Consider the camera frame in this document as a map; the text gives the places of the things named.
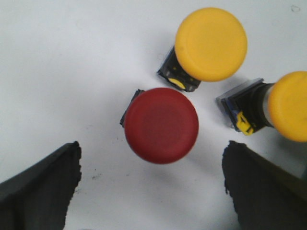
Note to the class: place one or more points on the yellow push button near belt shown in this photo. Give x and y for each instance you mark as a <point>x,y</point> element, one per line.
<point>254,104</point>

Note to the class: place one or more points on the red push button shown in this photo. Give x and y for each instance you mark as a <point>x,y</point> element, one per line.
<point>160,125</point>

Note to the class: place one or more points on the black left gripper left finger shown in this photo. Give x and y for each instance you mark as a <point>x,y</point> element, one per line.
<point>38,198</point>

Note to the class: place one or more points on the yellow push button far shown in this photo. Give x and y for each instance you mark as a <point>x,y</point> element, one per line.
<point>210,45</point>

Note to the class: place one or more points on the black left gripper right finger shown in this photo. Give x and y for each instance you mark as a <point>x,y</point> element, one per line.
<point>265,197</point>

